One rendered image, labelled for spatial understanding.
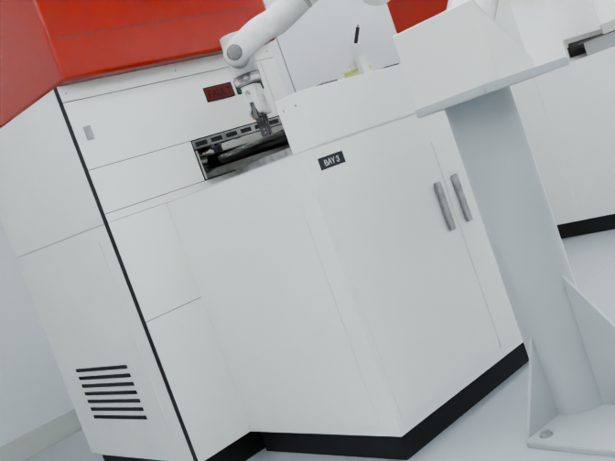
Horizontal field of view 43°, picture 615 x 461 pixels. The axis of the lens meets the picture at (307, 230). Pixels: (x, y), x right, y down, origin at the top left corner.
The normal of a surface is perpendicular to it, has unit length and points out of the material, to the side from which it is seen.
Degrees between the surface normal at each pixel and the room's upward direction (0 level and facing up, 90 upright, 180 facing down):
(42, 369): 90
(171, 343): 90
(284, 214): 90
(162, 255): 90
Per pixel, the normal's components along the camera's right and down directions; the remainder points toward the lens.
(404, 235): 0.64, -0.17
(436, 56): -0.69, 0.30
